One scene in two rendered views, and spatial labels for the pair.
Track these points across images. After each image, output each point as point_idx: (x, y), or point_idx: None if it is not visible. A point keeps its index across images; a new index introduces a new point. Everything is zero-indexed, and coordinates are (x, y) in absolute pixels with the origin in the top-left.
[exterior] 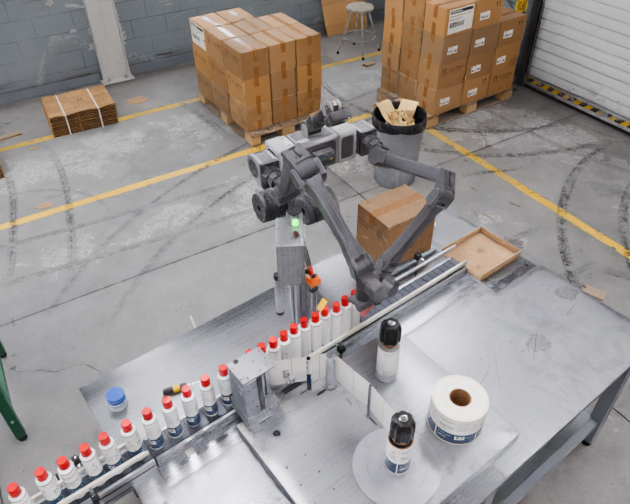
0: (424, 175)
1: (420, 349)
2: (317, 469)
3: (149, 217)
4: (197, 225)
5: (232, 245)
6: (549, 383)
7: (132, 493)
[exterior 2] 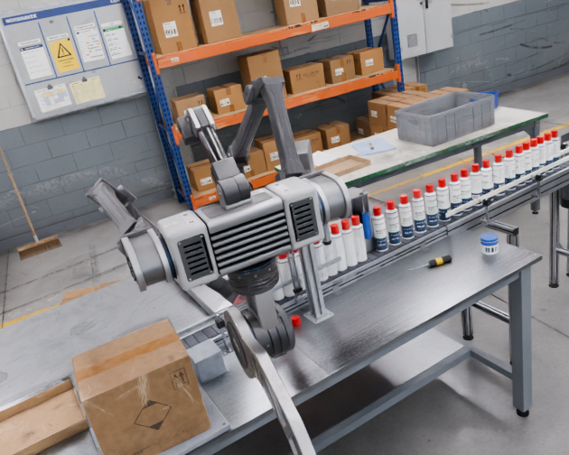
0: (117, 199)
1: (197, 313)
2: None
3: None
4: None
5: None
6: (106, 301)
7: (531, 411)
